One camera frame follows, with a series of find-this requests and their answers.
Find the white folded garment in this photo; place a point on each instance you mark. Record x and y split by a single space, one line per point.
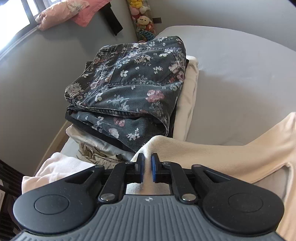
57 167

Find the grey bed sheet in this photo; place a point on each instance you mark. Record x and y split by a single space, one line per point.
128 94

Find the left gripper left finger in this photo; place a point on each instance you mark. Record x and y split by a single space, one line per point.
122 174

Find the floral black jeans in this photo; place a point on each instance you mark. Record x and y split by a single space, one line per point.
129 92

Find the pink pillow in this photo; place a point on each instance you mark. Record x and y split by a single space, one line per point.
59 13

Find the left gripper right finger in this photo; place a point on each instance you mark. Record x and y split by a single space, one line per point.
173 174

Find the cream sweater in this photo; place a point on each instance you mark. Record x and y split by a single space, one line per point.
268 161

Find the black folded garment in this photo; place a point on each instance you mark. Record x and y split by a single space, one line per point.
120 138

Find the folded beige garment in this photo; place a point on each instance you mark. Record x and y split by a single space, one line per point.
187 100

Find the plush toy tube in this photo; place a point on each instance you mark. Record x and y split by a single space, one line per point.
140 12

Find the brown striped garment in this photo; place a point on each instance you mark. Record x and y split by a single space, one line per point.
96 157

